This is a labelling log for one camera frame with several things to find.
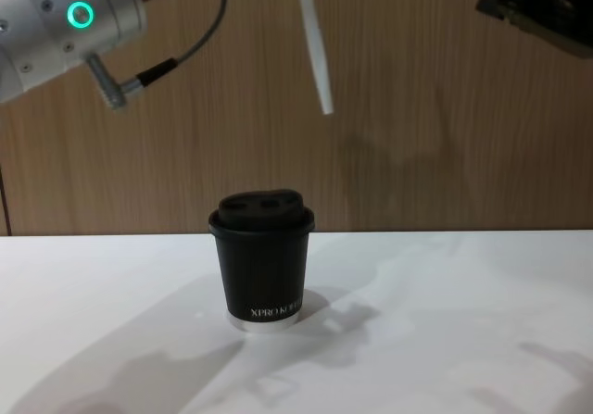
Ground black cup lid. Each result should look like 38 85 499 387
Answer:
208 186 317 240

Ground white plastic straw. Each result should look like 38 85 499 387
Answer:
294 0 335 117

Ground black paper cup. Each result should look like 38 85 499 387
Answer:
208 226 315 328

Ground thin grey cable with plug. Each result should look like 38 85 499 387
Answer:
86 0 229 115

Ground white table cloth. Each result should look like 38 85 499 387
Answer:
0 230 593 414

